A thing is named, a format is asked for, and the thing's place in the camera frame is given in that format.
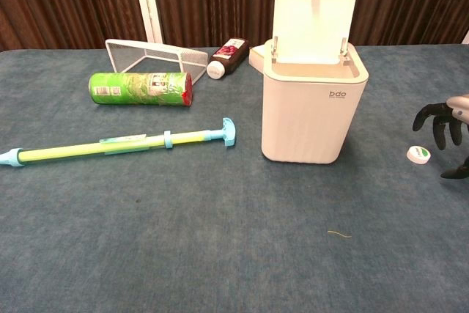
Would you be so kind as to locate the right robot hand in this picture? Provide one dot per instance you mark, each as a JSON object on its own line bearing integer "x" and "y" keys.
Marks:
{"x": 439, "y": 115}

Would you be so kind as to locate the small white round cap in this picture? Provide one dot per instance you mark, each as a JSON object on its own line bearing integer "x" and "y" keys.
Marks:
{"x": 417, "y": 155}

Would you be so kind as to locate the white square lidded bin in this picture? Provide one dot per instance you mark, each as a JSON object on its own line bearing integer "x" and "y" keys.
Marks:
{"x": 308, "y": 118}

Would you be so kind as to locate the green cylindrical chips can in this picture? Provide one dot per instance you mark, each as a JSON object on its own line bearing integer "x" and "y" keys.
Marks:
{"x": 135, "y": 89}

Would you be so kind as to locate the small yellow thread piece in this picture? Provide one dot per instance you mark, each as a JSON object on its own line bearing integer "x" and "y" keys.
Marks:
{"x": 339, "y": 233}

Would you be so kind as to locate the white flat product box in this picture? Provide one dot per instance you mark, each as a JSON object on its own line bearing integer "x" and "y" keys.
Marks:
{"x": 256, "y": 57}

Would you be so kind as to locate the dark bottle with white cap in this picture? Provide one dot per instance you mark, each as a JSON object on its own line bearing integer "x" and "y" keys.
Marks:
{"x": 229, "y": 56}

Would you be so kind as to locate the blue table cloth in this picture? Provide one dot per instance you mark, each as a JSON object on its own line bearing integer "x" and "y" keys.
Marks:
{"x": 205, "y": 236}

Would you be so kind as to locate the blue yellow toy water pump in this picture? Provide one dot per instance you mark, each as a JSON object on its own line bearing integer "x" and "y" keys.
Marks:
{"x": 91, "y": 148}

